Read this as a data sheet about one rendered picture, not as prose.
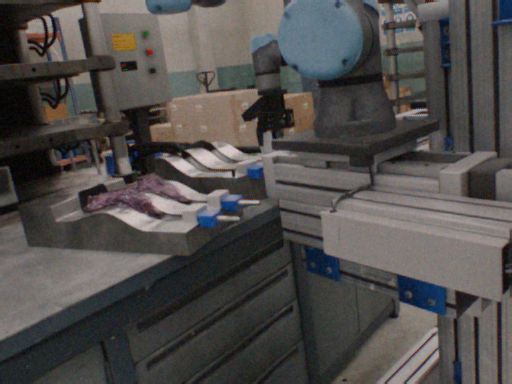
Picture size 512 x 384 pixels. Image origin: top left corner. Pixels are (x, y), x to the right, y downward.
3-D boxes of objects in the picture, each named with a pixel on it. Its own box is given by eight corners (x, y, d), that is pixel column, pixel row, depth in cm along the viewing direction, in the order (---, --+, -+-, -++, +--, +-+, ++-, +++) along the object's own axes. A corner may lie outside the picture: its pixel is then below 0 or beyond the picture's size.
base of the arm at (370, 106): (412, 122, 82) (409, 68, 80) (363, 139, 72) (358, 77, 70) (347, 122, 93) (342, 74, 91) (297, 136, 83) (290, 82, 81)
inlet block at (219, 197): (265, 210, 111) (262, 189, 110) (257, 217, 107) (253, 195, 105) (219, 209, 116) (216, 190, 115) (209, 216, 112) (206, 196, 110)
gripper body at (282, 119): (279, 133, 126) (274, 90, 123) (257, 133, 132) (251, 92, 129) (295, 128, 132) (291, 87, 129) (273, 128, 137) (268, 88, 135)
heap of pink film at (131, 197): (196, 197, 119) (190, 169, 117) (154, 221, 103) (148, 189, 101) (120, 197, 129) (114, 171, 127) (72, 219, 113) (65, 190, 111)
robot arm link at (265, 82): (248, 76, 128) (267, 74, 134) (251, 93, 129) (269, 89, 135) (268, 74, 123) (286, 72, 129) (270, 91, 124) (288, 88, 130)
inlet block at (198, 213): (246, 226, 101) (242, 203, 100) (236, 234, 97) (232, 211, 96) (197, 225, 106) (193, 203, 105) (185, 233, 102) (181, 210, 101)
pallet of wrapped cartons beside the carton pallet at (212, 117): (280, 159, 577) (270, 86, 555) (237, 175, 517) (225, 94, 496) (215, 156, 653) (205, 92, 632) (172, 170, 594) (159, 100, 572)
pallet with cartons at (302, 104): (318, 142, 664) (312, 91, 647) (287, 155, 599) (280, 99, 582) (254, 142, 732) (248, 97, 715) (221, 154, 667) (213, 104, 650)
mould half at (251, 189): (298, 183, 143) (293, 141, 140) (242, 209, 123) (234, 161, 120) (196, 174, 174) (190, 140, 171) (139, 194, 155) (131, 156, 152)
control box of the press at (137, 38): (214, 307, 231) (162, 11, 198) (167, 338, 209) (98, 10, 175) (187, 297, 245) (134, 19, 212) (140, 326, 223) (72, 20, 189)
